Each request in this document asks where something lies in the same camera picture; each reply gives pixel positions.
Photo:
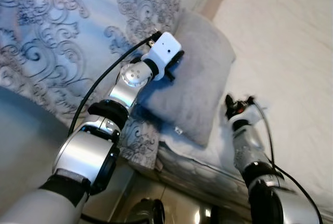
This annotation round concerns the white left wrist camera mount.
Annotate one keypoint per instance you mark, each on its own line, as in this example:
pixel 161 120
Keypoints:
pixel 165 49

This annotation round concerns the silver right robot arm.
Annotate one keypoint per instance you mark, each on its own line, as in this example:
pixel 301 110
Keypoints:
pixel 260 182

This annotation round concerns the grey pillow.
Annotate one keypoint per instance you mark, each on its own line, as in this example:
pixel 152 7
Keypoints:
pixel 203 78

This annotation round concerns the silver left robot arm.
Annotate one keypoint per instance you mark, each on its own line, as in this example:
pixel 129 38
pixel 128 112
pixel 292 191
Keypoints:
pixel 88 156

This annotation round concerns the white quilted bed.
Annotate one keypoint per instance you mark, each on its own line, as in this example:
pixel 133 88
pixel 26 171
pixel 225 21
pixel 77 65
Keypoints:
pixel 281 52

